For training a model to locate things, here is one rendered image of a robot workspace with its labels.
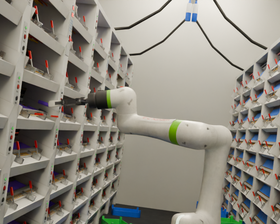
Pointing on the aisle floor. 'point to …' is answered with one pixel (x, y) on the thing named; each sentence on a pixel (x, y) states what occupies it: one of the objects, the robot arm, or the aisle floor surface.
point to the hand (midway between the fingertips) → (55, 103)
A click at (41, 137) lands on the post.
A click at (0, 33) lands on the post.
